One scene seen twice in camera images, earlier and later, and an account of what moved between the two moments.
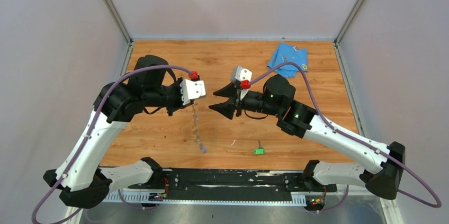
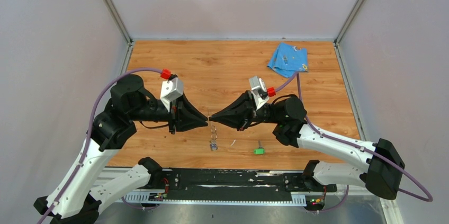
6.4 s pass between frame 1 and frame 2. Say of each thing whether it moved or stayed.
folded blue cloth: stayed
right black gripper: moved
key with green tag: stayed
